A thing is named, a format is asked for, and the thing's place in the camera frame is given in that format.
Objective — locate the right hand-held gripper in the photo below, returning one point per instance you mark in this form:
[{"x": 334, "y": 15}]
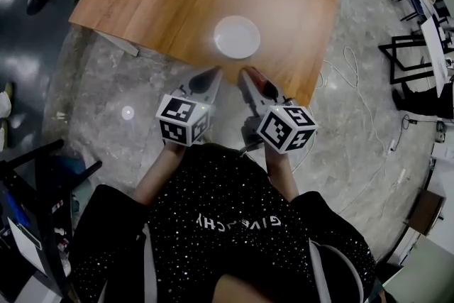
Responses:
[{"x": 285, "y": 129}]

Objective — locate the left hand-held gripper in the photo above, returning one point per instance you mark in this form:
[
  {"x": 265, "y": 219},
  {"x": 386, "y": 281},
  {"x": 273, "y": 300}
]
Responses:
[{"x": 184, "y": 119}]

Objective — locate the red piece of meat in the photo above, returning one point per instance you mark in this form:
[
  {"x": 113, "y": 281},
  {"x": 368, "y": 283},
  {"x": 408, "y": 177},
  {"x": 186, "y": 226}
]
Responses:
[{"x": 257, "y": 79}]

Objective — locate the white round plate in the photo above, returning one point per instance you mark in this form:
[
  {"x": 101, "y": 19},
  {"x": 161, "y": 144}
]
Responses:
[{"x": 236, "y": 37}]

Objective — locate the person's left forearm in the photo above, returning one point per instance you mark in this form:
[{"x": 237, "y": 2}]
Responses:
[{"x": 161, "y": 175}]

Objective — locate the person's right forearm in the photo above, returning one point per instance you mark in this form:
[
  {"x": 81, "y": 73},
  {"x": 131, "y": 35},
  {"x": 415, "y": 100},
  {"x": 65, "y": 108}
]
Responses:
[{"x": 282, "y": 175}]

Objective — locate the grey table leg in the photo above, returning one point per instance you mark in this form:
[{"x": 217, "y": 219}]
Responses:
[{"x": 118, "y": 43}]

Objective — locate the person's black sparkly top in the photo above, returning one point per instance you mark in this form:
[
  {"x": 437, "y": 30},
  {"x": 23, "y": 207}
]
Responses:
[{"x": 227, "y": 209}]

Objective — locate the white desk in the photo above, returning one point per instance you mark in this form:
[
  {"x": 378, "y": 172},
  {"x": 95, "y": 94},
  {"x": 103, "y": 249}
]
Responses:
[{"x": 438, "y": 53}]

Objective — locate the brown cardboard box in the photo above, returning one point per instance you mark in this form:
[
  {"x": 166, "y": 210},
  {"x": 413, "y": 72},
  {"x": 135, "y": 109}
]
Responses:
[{"x": 425, "y": 212}]

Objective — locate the black equipment rack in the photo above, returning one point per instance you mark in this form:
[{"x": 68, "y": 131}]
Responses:
[{"x": 32, "y": 223}]

